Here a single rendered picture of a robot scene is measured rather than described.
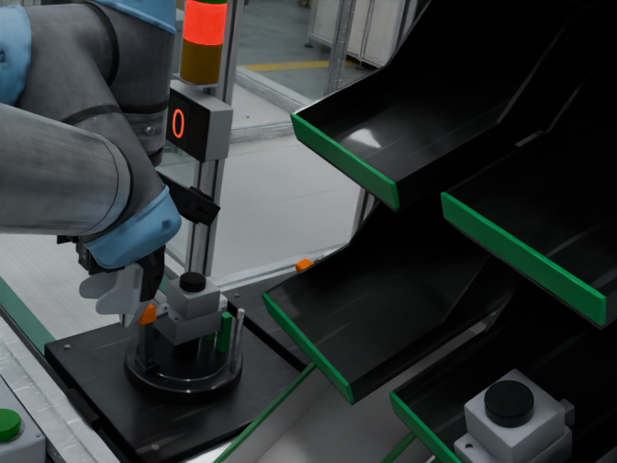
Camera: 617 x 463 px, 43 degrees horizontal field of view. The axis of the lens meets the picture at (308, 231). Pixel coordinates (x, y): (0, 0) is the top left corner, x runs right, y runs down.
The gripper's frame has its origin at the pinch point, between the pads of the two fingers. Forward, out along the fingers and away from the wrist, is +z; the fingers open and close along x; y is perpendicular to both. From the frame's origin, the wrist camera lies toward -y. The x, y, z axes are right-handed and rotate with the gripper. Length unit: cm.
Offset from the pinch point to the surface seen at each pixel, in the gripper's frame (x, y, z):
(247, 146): -78, -79, 21
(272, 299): 20.4, -0.7, -13.3
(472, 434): 42.4, 0.6, -15.8
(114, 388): -0.6, 1.3, 9.9
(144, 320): 1.0, -1.0, 0.5
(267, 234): -39, -54, 21
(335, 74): -81, -109, 5
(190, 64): -17.9, -17.2, -21.3
